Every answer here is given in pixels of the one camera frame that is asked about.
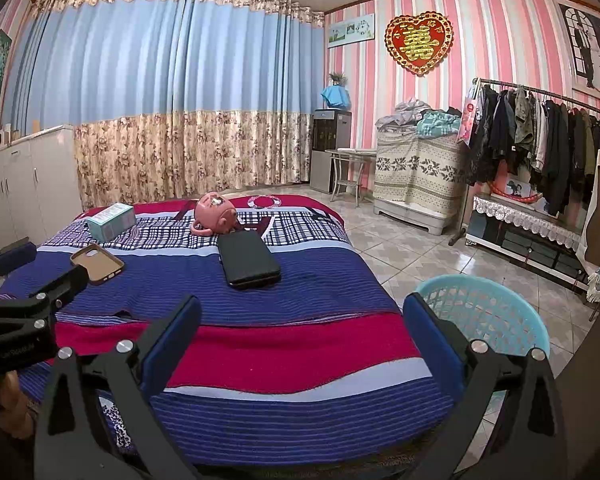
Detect black flat case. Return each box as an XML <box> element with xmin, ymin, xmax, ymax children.
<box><xmin>216</xmin><ymin>230</ymin><xmax>282</xmax><ymax>290</ymax></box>

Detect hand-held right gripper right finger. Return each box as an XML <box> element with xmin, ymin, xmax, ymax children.
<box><xmin>403</xmin><ymin>292</ymin><xmax>568</xmax><ymax>480</ymax></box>

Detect framed photo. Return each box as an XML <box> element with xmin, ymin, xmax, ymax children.
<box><xmin>505</xmin><ymin>177</ymin><xmax>546</xmax><ymax>201</ymax></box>

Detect brown phone case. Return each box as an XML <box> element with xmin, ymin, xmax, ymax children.
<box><xmin>70</xmin><ymin>242</ymin><xmax>126</xmax><ymax>287</ymax></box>

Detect landscape wall picture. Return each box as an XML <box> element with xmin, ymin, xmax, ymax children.
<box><xmin>326</xmin><ymin>14</ymin><xmax>376</xmax><ymax>49</ymax></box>

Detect metal clothes rack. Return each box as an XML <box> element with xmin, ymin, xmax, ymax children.
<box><xmin>450</xmin><ymin>77</ymin><xmax>600</xmax><ymax>246</ymax></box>

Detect wedding wall poster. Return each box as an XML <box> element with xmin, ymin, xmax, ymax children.
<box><xmin>557</xmin><ymin>2</ymin><xmax>600</xmax><ymax>93</ymax></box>

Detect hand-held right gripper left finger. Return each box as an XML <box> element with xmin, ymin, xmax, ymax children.
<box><xmin>34</xmin><ymin>295</ymin><xmax>203</xmax><ymax>480</ymax></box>

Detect teal plaid cloth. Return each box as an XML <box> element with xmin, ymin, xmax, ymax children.
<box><xmin>416</xmin><ymin>107</ymin><xmax>462</xmax><ymax>137</ymax></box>

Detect person's left forearm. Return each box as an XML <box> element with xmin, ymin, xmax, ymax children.
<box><xmin>0</xmin><ymin>374</ymin><xmax>37</xmax><ymax>428</ymax></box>

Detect low dark media cabinet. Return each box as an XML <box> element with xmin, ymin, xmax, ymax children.
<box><xmin>467</xmin><ymin>195</ymin><xmax>593</xmax><ymax>286</ymax></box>

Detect pink hanging bag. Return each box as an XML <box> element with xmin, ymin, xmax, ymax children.
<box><xmin>456</xmin><ymin>85</ymin><xmax>482</xmax><ymax>147</ymax></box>

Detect red heart wall decoration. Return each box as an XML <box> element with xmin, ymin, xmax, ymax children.
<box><xmin>384</xmin><ymin>14</ymin><xmax>455</xmax><ymax>77</ymax></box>

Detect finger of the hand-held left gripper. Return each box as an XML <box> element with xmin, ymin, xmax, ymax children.
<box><xmin>0</xmin><ymin>241</ymin><xmax>37</xmax><ymax>302</ymax></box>
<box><xmin>30</xmin><ymin>264</ymin><xmax>89</xmax><ymax>312</ymax></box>

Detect white low cabinet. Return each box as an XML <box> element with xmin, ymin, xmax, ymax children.
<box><xmin>0</xmin><ymin>125</ymin><xmax>83</xmax><ymax>256</ymax></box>

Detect blue and floral curtain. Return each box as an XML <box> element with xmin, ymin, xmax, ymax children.
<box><xmin>2</xmin><ymin>0</ymin><xmax>327</xmax><ymax>211</ymax></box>

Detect pink cartoon mug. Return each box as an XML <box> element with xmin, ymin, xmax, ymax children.
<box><xmin>190</xmin><ymin>192</ymin><xmax>238</xmax><ymax>235</ymax></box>

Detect grey water dispenser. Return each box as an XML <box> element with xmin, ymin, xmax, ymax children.
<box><xmin>310</xmin><ymin>109</ymin><xmax>353</xmax><ymax>193</ymax></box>

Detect blue bottle cover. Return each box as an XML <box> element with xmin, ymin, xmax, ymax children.
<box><xmin>321</xmin><ymin>85</ymin><xmax>351</xmax><ymax>109</ymax></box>

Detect small metal table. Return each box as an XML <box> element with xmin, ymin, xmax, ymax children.
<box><xmin>325</xmin><ymin>148</ymin><xmax>378</xmax><ymax>206</ymax></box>

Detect red curved ornament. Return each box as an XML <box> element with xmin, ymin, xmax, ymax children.
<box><xmin>489</xmin><ymin>180</ymin><xmax>543</xmax><ymax>204</ymax></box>

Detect row of hanging clothes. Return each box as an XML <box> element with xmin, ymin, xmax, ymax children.
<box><xmin>467</xmin><ymin>84</ymin><xmax>600</xmax><ymax>216</ymax></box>

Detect teal cardboard box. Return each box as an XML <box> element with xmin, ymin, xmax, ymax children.
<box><xmin>86</xmin><ymin>203</ymin><xmax>136</xmax><ymax>242</ymax></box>

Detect grey crumpled clothes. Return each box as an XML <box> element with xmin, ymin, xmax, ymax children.
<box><xmin>377</xmin><ymin>100</ymin><xmax>431</xmax><ymax>133</ymax></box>

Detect light blue plastic basket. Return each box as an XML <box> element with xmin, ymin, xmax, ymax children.
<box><xmin>405</xmin><ymin>274</ymin><xmax>551</xmax><ymax>361</ymax></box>

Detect cloth covered appliance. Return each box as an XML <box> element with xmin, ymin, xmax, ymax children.
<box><xmin>372</xmin><ymin>127</ymin><xmax>468</xmax><ymax>236</ymax></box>

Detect white lace cloth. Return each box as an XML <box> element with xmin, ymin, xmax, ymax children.
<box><xmin>472</xmin><ymin>195</ymin><xmax>588</xmax><ymax>243</ymax></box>

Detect dark wooden furniture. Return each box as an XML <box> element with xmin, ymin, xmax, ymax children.
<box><xmin>555</xmin><ymin>300</ymin><xmax>600</xmax><ymax>461</ymax></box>

